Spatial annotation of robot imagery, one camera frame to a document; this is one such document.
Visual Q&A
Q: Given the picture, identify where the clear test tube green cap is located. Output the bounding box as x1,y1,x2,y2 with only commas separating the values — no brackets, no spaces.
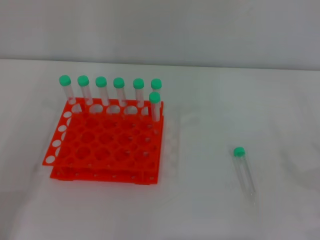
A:
148,91,162,124
150,78,163,94
58,74,77,106
233,146,257,209
77,74,94,106
112,77,128,107
95,76,111,107
132,78,146,109

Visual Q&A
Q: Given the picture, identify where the orange plastic test tube rack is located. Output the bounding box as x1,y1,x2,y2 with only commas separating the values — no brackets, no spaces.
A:
41,97,165,186

